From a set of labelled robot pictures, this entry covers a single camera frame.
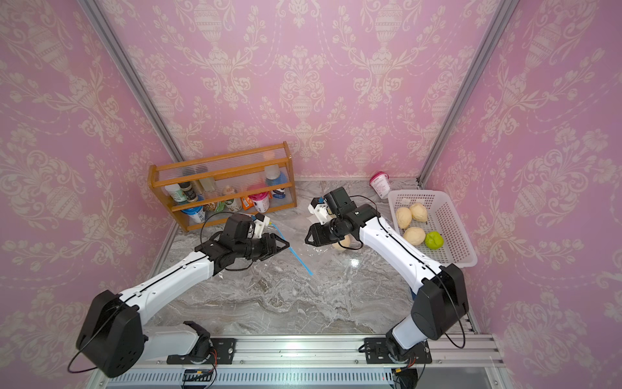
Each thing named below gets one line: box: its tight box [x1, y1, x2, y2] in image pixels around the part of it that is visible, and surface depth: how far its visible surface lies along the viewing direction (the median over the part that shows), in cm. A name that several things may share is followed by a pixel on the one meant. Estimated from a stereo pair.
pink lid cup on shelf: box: [247, 191, 271, 214], surface depth 102 cm
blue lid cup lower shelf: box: [181, 205, 206, 224], surface depth 99 cm
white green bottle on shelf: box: [164, 183, 188, 203], surface depth 91 cm
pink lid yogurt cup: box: [369, 170, 391, 200], surface depth 115 cm
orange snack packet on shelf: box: [239, 196, 255, 211], surface depth 110 cm
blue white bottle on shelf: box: [264, 163, 288, 200], surface depth 105 cm
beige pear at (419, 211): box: [409, 202, 429, 223], surface depth 103 cm
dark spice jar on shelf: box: [178, 181, 198, 203], surface depth 91 cm
